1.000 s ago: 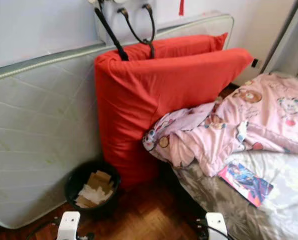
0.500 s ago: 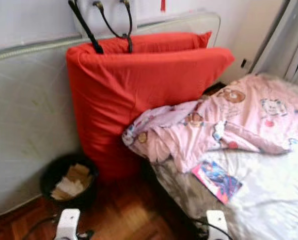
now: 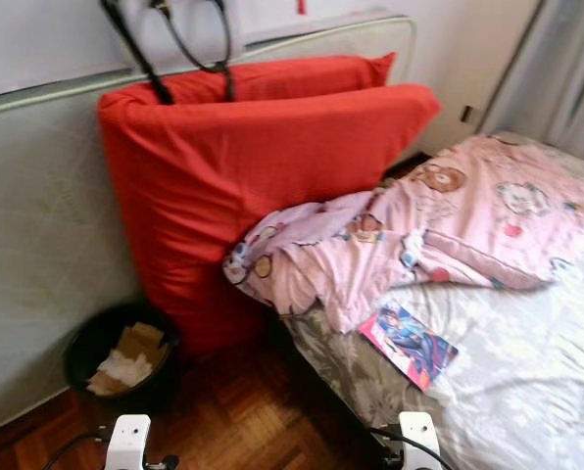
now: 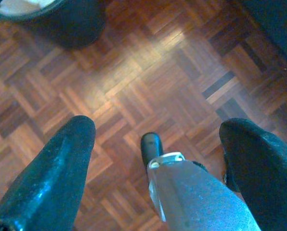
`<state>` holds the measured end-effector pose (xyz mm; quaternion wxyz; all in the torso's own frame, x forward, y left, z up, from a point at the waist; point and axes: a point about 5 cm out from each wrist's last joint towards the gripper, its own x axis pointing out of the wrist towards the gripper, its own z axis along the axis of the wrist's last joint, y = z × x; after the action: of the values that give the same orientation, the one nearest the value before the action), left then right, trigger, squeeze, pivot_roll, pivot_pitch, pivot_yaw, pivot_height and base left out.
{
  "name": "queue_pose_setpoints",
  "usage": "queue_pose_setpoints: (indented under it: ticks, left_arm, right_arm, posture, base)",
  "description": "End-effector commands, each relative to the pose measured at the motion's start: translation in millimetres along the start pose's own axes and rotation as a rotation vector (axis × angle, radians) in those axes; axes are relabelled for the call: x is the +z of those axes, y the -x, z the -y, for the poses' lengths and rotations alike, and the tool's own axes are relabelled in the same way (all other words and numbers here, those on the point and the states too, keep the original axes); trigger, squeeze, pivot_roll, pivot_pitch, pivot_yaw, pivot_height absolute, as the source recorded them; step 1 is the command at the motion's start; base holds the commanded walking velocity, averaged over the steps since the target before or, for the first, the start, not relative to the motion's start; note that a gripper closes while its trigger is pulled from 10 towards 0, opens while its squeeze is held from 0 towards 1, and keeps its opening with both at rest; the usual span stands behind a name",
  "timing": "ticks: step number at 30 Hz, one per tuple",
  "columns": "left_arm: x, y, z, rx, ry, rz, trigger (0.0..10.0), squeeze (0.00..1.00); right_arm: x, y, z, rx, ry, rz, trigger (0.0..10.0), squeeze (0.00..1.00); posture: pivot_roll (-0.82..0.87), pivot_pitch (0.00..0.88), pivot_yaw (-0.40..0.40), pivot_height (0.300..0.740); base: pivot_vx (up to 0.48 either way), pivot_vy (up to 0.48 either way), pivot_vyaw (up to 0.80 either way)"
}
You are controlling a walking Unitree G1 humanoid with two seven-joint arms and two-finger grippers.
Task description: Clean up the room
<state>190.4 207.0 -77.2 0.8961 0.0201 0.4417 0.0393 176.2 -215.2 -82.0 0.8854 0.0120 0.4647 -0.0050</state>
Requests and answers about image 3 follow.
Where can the colourful comic book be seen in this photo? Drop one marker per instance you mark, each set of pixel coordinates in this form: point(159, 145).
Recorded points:
point(408, 343)

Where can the pink cartoon print blanket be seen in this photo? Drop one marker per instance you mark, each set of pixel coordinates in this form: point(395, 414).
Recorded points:
point(459, 225)

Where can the white crumpled tissue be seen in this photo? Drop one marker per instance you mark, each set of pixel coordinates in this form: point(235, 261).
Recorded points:
point(121, 372)

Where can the brown cardboard piece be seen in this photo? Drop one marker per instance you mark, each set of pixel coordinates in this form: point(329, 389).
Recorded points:
point(143, 340)

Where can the black waste bin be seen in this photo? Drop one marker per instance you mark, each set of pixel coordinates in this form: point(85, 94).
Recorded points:
point(78, 352)

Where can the bed with grey floral cover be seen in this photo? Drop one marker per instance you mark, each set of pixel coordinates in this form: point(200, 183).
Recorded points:
point(527, 372)

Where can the white quilted mattress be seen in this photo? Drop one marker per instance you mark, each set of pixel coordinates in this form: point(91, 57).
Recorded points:
point(37, 245)

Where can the large red cushion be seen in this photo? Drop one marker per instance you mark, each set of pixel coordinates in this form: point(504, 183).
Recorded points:
point(233, 166)

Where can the flat red cushion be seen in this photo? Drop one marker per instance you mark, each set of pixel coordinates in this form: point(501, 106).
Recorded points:
point(292, 76)

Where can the grey curtain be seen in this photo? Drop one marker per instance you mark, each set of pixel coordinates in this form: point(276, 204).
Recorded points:
point(557, 69)

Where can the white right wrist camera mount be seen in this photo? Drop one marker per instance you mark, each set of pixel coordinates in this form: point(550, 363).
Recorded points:
point(419, 441)

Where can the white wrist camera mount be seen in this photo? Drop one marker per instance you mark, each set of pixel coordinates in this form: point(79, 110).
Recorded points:
point(419, 441)
point(127, 446)

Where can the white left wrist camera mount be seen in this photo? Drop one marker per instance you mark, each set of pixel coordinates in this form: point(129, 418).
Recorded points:
point(127, 446)

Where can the dark wall socket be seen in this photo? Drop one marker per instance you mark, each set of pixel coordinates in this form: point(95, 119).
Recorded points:
point(467, 114)

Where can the small red wall ornament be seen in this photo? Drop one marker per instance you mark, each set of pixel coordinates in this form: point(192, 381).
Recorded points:
point(302, 7)

